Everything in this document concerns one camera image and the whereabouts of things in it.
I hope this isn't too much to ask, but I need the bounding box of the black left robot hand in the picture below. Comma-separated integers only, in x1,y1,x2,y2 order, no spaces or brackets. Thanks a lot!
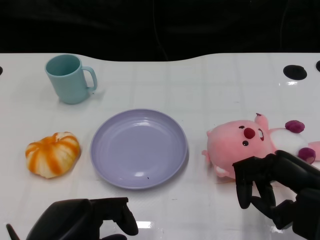
24,197,140,240

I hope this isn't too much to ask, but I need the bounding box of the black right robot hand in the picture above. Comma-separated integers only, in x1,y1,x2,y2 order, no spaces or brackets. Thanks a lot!
232,149,320,236

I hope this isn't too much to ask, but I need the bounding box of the pink plush doll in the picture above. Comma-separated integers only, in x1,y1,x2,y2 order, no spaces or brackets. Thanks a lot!
201,112,320,179

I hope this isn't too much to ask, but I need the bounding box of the purple plastic plate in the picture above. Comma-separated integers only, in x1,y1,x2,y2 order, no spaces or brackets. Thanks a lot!
89,108,189,190

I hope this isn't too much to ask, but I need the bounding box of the orange white striped pumpkin toy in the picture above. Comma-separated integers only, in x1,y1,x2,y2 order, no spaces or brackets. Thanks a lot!
25,131,81,179

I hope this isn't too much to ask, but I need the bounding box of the teal plastic mug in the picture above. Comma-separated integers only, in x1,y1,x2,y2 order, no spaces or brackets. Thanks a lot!
44,54,98,105

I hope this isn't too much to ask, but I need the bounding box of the black backdrop cloth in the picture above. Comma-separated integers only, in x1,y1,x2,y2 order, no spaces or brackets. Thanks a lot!
0,0,320,62

